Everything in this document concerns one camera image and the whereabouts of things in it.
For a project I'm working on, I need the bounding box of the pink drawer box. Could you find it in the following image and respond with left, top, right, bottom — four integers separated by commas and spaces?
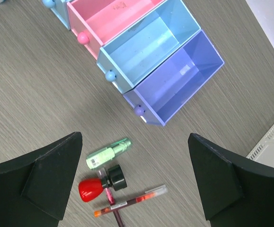
67, 0, 162, 59

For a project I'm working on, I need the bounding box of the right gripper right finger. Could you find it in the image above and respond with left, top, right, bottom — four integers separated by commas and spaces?
188, 133, 274, 227

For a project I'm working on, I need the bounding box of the green correction tape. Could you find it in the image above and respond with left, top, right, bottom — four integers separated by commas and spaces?
86, 138, 132, 169

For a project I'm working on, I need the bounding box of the purple drawer box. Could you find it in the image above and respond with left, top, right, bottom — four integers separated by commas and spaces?
123, 30, 224, 126

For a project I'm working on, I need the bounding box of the dark red pen refill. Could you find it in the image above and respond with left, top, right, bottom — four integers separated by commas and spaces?
97, 168, 124, 227

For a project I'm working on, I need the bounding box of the red ink bottle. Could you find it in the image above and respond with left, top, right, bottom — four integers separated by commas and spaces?
78, 165, 127, 202

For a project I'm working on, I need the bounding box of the light blue drawer box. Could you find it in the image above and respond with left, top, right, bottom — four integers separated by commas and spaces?
42, 0, 71, 30

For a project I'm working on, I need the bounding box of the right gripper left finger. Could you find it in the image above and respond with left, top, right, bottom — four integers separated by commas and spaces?
0, 132, 82, 227

